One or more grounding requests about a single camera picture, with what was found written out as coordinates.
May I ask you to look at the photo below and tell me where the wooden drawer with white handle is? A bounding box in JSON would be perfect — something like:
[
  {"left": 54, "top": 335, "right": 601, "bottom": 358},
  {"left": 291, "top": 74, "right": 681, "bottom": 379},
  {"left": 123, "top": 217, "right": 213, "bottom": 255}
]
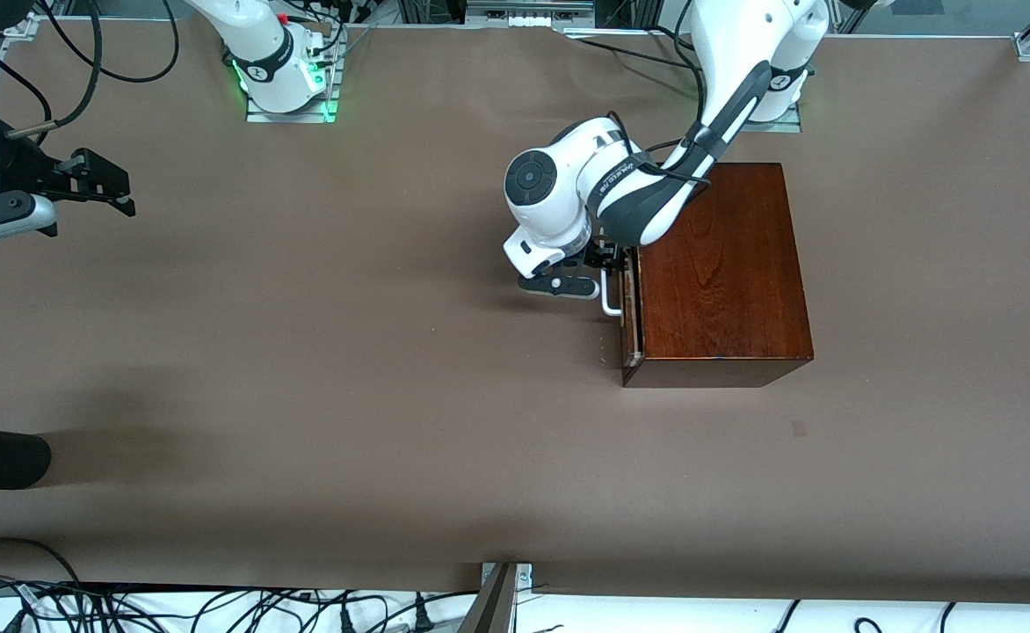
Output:
[{"left": 601, "top": 246, "right": 648, "bottom": 367}]

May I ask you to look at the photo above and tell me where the dark wooden drawer box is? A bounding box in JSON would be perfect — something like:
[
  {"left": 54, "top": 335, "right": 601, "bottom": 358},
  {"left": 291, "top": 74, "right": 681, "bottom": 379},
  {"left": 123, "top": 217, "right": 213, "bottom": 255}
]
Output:
[{"left": 620, "top": 162, "right": 815, "bottom": 389}]

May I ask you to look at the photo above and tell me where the dark metal beam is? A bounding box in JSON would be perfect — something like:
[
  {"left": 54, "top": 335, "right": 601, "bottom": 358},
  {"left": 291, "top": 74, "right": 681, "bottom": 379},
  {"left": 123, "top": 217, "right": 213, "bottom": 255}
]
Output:
[{"left": 458, "top": 563, "right": 518, "bottom": 633}]

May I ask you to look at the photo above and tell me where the thin black cable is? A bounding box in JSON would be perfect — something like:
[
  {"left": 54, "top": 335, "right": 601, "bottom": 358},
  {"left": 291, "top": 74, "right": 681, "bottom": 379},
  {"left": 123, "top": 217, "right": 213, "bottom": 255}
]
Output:
[{"left": 0, "top": 26, "right": 54, "bottom": 122}]

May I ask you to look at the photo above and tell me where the looped black cable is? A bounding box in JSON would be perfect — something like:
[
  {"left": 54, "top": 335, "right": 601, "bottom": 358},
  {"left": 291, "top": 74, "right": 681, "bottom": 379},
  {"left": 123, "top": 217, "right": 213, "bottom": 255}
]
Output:
[{"left": 36, "top": 0, "right": 182, "bottom": 84}]

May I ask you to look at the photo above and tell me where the black cable with brass plug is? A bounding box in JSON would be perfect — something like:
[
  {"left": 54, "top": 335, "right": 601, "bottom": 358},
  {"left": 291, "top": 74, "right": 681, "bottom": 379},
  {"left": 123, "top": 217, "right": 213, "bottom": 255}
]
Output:
[{"left": 5, "top": 0, "right": 103, "bottom": 140}]

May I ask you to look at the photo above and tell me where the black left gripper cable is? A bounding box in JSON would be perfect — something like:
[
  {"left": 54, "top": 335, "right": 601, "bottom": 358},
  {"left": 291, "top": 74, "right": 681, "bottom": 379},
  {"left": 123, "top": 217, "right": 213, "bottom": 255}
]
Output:
[{"left": 607, "top": 0, "right": 714, "bottom": 187}]

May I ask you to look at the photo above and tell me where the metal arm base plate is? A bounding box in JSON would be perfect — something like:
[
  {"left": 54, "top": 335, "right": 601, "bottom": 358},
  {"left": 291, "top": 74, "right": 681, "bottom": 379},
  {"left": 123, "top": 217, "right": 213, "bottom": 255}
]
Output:
[
  {"left": 737, "top": 104, "right": 803, "bottom": 134},
  {"left": 245, "top": 53, "right": 341, "bottom": 124}
]

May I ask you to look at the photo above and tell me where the long black base cable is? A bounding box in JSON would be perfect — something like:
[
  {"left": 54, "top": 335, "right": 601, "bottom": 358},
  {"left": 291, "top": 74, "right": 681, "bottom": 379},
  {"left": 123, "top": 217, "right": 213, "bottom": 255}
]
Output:
[{"left": 566, "top": 33, "right": 700, "bottom": 71}]

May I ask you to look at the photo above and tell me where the short black base cable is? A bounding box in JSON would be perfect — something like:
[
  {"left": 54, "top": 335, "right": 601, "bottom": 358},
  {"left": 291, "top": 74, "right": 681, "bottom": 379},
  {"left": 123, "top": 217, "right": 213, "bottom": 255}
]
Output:
[{"left": 645, "top": 24, "right": 699, "bottom": 54}]

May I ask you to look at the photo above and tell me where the aluminium frame rail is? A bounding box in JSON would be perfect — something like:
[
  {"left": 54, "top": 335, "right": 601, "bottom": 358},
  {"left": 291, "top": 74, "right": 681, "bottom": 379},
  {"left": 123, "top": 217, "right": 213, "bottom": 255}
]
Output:
[{"left": 465, "top": 0, "right": 597, "bottom": 29}]

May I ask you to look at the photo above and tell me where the metal table bracket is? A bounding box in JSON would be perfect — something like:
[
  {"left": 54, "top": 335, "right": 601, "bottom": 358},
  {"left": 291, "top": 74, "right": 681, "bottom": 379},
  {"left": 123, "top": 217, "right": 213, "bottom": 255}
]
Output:
[{"left": 480, "top": 563, "right": 533, "bottom": 608}]

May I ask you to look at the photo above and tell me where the arched black cable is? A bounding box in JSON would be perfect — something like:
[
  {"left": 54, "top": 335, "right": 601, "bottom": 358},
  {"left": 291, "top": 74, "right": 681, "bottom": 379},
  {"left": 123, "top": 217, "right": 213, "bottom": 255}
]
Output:
[{"left": 0, "top": 536, "right": 85, "bottom": 588}]

